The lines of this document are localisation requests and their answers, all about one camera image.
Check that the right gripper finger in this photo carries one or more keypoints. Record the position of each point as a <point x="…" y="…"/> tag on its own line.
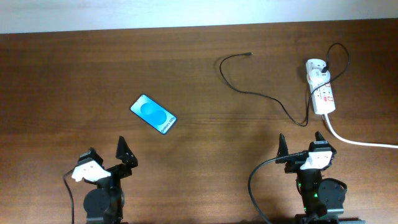
<point x="282" y="149"/>
<point x="319" y="140"/>

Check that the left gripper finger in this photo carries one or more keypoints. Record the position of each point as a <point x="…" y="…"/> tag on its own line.
<point x="90" y="159"/>
<point x="124" y="153"/>

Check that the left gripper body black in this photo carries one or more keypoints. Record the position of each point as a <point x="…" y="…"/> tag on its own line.
<point x="112" y="182"/>

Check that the blue Galaxy smartphone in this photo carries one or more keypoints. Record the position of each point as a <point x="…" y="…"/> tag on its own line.
<point x="153" y="114"/>

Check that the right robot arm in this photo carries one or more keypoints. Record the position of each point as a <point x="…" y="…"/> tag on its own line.
<point x="322" y="198"/>

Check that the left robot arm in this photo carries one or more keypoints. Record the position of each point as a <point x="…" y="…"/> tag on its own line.
<point x="105" y="203"/>

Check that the white USB charger adapter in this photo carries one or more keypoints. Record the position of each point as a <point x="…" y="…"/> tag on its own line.
<point x="316" y="70"/>

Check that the white power strip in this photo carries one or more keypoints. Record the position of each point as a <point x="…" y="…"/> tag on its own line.
<point x="322" y="95"/>

